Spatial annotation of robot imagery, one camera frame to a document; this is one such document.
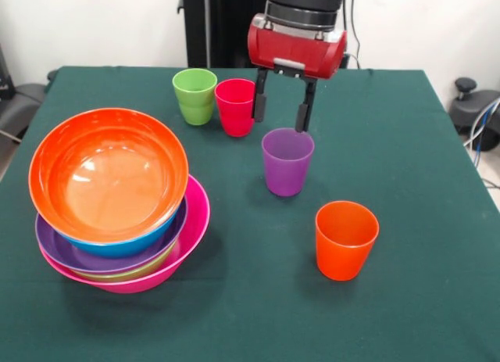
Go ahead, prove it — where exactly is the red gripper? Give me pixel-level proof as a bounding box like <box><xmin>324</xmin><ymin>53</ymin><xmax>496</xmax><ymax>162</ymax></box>
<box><xmin>246</xmin><ymin>13</ymin><xmax>348</xmax><ymax>134</ymax></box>

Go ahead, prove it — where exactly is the purple cup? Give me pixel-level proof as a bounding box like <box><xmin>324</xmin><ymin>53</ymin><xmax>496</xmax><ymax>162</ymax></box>
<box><xmin>261</xmin><ymin>127</ymin><xmax>316</xmax><ymax>198</ymax></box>

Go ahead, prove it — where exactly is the pink bowl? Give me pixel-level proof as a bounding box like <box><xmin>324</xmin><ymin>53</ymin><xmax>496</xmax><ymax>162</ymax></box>
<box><xmin>37</xmin><ymin>174</ymin><xmax>212</xmax><ymax>294</ymax></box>

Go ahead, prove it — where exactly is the orange bowl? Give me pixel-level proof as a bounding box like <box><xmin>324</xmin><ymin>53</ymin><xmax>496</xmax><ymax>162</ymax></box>
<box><xmin>28</xmin><ymin>107</ymin><xmax>190</xmax><ymax>244</ymax></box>

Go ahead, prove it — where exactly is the blue bowl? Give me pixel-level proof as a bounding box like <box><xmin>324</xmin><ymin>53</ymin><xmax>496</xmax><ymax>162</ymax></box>
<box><xmin>50</xmin><ymin>199</ymin><xmax>184</xmax><ymax>260</ymax></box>

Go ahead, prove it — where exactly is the green bowl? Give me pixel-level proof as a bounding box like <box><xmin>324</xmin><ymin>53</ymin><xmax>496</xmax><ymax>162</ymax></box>
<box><xmin>72</xmin><ymin>240</ymin><xmax>180</xmax><ymax>283</ymax></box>

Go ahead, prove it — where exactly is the purple bowl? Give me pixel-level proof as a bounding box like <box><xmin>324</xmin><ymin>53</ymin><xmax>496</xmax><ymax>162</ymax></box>
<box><xmin>34</xmin><ymin>197</ymin><xmax>189</xmax><ymax>275</ymax></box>

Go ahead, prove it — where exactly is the red cup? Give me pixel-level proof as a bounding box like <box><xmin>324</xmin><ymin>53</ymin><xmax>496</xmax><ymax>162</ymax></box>
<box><xmin>214</xmin><ymin>78</ymin><xmax>259</xmax><ymax>138</ymax></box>

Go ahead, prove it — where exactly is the green cup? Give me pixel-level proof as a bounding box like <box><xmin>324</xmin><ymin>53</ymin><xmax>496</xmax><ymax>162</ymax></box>
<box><xmin>178</xmin><ymin>99</ymin><xmax>216</xmax><ymax>126</ymax></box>
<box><xmin>172</xmin><ymin>67</ymin><xmax>218</xmax><ymax>107</ymax></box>

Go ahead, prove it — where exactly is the orange cup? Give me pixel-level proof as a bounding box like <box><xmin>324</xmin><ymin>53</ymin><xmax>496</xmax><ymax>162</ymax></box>
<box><xmin>314</xmin><ymin>199</ymin><xmax>380</xmax><ymax>282</ymax></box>

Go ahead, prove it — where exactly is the dark green tablecloth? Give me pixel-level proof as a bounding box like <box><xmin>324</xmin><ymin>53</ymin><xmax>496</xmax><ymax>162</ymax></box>
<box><xmin>0</xmin><ymin>66</ymin><xmax>500</xmax><ymax>362</ymax></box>

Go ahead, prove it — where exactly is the black equipment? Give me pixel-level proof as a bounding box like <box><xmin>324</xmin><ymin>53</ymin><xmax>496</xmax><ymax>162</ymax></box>
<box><xmin>0</xmin><ymin>45</ymin><xmax>50</xmax><ymax>144</ymax></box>

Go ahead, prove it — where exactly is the black cable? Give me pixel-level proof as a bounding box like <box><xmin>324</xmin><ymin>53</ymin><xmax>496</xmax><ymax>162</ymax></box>
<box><xmin>348</xmin><ymin>0</ymin><xmax>362</xmax><ymax>70</ymax></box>

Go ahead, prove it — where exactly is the grey cable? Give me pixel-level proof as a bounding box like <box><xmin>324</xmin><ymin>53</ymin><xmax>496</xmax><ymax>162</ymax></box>
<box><xmin>463</xmin><ymin>98</ymin><xmax>500</xmax><ymax>148</ymax></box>

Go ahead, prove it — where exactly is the blue cable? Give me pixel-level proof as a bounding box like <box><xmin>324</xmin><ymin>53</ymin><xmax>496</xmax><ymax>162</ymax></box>
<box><xmin>473</xmin><ymin>99</ymin><xmax>495</xmax><ymax>156</ymax></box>

